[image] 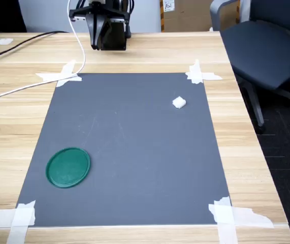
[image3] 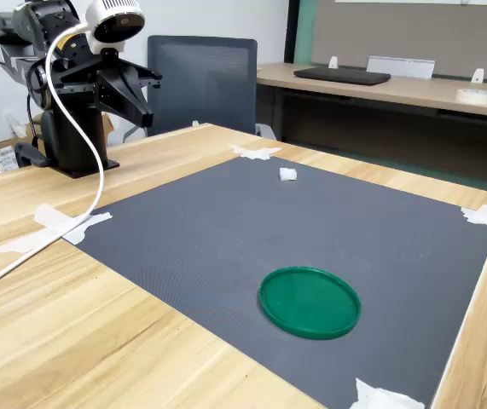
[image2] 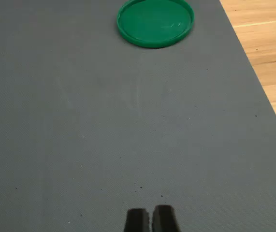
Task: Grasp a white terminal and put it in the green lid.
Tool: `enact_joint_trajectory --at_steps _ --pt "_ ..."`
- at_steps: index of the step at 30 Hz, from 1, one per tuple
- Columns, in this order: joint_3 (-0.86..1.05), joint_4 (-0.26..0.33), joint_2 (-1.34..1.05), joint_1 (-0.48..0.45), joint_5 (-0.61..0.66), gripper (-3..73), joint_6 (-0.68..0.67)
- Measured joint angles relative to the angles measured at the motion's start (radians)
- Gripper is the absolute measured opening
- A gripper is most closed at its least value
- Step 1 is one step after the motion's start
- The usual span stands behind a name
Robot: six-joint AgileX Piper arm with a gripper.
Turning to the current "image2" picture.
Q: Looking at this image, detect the round green lid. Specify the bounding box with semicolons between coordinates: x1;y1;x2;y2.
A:
116;0;195;49

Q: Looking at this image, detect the dark grey mat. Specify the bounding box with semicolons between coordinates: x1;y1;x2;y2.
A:
0;0;276;232

